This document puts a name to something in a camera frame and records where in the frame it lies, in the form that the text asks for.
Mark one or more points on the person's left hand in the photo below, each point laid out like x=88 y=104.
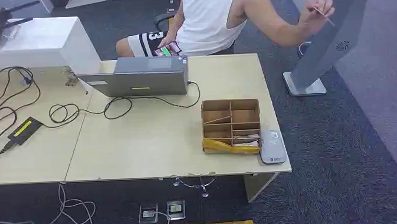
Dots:
x=311 y=14

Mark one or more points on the person's right hand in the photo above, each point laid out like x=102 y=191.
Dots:
x=168 y=40

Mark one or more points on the smartphone with bright screen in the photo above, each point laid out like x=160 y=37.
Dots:
x=169 y=49

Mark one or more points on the grey kiosk stand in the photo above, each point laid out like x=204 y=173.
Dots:
x=332 y=35

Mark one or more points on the person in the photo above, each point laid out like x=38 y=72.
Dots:
x=208 y=20

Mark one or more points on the grey laptop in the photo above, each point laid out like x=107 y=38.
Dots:
x=143 y=81

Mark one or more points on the single card on edge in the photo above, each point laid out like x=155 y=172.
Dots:
x=217 y=119

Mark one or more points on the wooden box with compartments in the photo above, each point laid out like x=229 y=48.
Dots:
x=244 y=117

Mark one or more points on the stack of cards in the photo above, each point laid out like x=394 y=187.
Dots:
x=248 y=140

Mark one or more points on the white cabinet block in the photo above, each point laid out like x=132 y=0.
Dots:
x=38 y=44

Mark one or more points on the grey card reader device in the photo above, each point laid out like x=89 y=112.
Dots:
x=272 y=147

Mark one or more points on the chrome chair base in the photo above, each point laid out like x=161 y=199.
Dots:
x=195 y=186

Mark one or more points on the black power adapter yellow label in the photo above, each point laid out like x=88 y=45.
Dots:
x=24 y=130

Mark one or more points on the steel floor socket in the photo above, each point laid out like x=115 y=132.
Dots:
x=175 y=210
x=148 y=213

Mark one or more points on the pale desk leg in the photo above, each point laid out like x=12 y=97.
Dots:
x=257 y=185

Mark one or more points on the small metal bracket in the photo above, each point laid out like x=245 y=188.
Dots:
x=72 y=80

